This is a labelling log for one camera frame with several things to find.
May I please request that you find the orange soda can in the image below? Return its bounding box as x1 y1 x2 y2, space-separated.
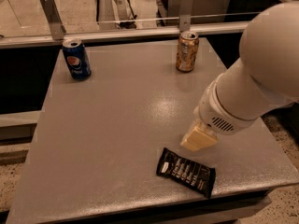
176 31 199 72

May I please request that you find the black rxbar chocolate bar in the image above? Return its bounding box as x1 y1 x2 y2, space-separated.
156 147 216 199

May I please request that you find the horizontal metal rail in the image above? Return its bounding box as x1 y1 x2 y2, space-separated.
0 21 249 49

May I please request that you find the right metal rail bracket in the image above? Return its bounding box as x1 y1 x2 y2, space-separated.
179 0 193 32

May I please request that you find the metal rail bracket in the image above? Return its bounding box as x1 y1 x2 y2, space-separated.
39 0 66 40
179 0 193 32

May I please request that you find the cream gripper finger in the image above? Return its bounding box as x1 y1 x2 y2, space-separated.
180 119 218 151

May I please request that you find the left metal rail bracket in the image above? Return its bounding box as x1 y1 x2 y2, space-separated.
39 0 66 40

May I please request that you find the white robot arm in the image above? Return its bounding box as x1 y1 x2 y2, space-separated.
180 1 299 151

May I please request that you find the blue pepsi can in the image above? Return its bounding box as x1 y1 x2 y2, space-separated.
63 38 92 80

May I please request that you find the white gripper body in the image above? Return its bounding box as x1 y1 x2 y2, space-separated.
194 79 262 135

